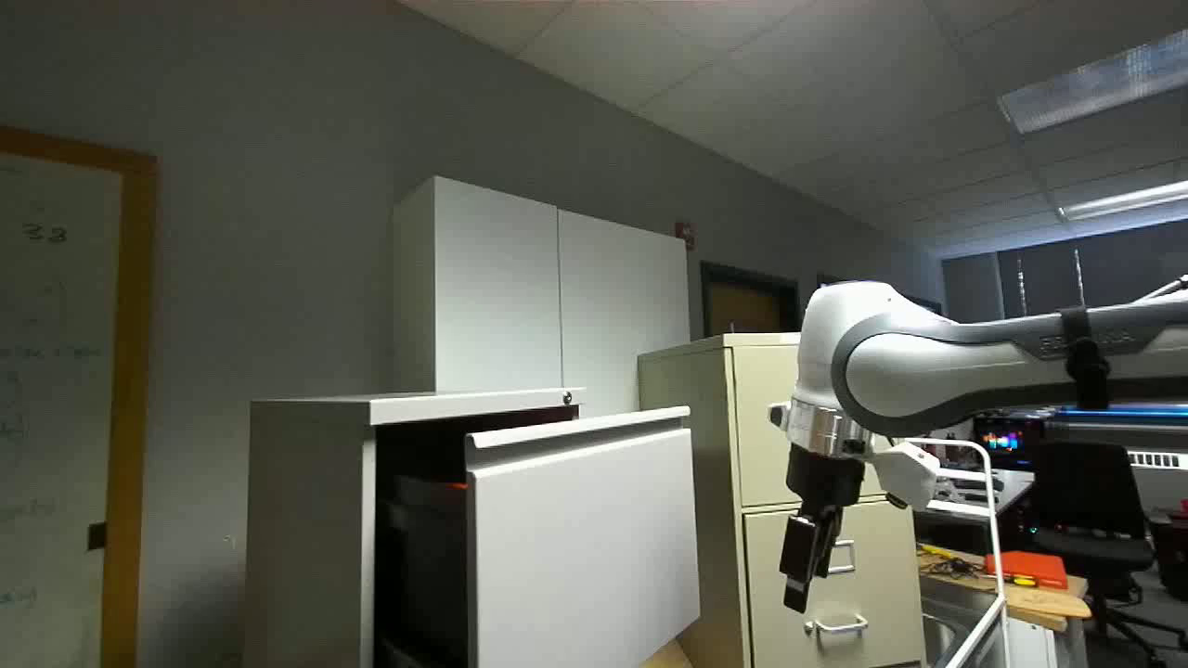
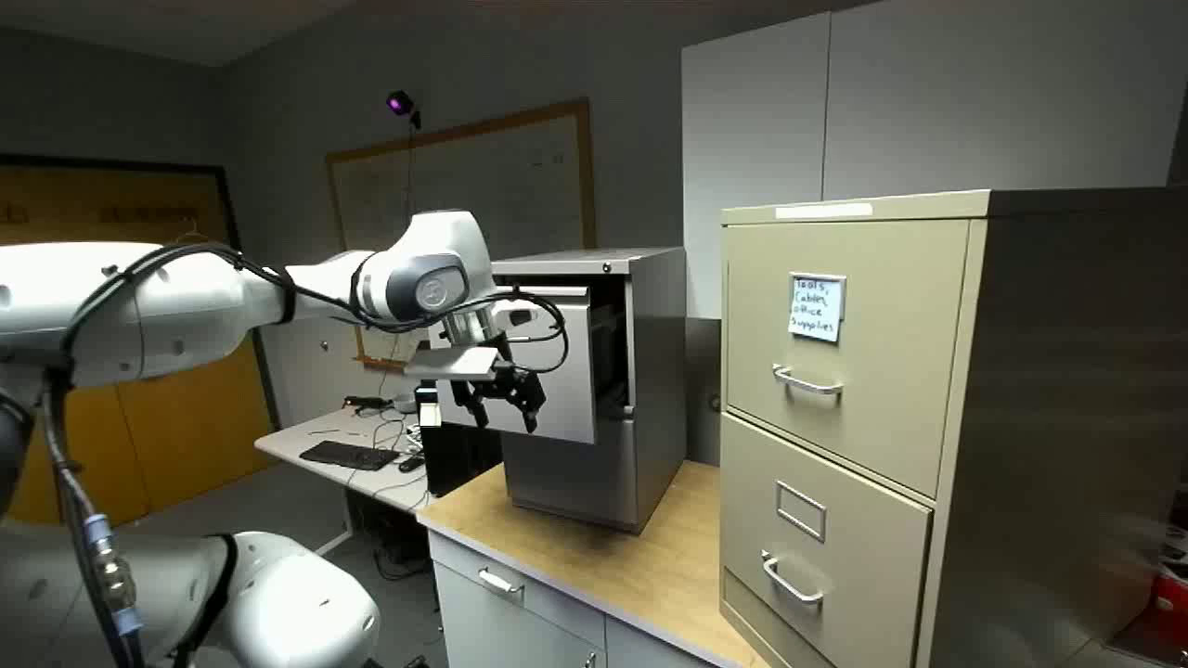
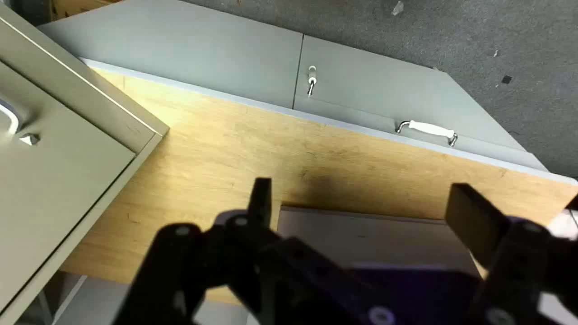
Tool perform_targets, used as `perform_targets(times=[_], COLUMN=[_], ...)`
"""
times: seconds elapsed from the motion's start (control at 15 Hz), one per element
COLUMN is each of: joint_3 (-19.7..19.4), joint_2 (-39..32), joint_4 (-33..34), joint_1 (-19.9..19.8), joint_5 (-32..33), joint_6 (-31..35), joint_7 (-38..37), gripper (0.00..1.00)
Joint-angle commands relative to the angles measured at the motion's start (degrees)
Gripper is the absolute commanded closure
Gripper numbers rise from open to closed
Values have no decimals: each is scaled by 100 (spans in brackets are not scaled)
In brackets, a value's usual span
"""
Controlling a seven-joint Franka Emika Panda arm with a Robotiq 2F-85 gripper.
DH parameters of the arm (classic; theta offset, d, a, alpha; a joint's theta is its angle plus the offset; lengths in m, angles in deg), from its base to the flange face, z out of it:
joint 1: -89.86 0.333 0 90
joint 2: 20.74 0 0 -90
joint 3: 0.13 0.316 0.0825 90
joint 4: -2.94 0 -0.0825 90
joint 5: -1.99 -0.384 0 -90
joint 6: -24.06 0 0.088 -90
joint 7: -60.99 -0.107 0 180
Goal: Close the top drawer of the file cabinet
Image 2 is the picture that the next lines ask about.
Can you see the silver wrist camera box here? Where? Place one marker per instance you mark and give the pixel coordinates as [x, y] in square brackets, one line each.
[463, 360]

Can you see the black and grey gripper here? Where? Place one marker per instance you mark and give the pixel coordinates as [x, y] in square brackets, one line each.
[506, 325]

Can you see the small grey metal file cabinet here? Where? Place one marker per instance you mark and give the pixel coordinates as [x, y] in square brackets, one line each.
[643, 383]

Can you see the yellow wooden door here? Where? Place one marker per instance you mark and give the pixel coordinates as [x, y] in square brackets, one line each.
[151, 433]

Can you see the wood top white cabinet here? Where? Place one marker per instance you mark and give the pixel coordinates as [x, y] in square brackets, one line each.
[595, 568]

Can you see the light grey office desk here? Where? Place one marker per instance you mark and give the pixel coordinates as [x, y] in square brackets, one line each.
[334, 433]

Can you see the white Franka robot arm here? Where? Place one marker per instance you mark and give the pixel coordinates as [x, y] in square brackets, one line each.
[187, 309]

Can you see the beige drawer with paper label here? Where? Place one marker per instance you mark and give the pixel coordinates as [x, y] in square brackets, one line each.
[865, 409]

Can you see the beige drawer with empty label holder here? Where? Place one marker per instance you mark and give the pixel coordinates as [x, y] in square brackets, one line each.
[839, 568]

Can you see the large beige file cabinet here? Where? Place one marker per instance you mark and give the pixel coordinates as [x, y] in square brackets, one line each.
[988, 433]

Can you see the grey file cabinet drawer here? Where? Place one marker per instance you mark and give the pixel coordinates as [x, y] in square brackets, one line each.
[574, 371]

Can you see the black camera with purple light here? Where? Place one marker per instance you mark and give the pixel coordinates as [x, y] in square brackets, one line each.
[401, 106]

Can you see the black computer mouse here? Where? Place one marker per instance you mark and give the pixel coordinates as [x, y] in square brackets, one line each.
[408, 461]

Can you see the white paper label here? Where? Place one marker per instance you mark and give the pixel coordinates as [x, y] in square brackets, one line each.
[813, 304]

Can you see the black keyboard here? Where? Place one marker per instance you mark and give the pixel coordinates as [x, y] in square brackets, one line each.
[349, 454]

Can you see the red object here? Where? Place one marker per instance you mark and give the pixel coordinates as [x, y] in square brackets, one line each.
[1170, 606]

